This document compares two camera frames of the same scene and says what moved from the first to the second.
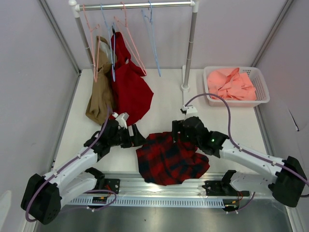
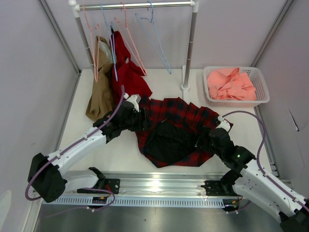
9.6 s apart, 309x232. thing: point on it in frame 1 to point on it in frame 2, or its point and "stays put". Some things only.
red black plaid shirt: [163, 162] to [170, 140]
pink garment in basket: [230, 84] stays put
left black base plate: [112, 184] stays put
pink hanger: [127, 36] stays put
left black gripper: [137, 139] to [142, 124]
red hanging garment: [130, 95] stays put
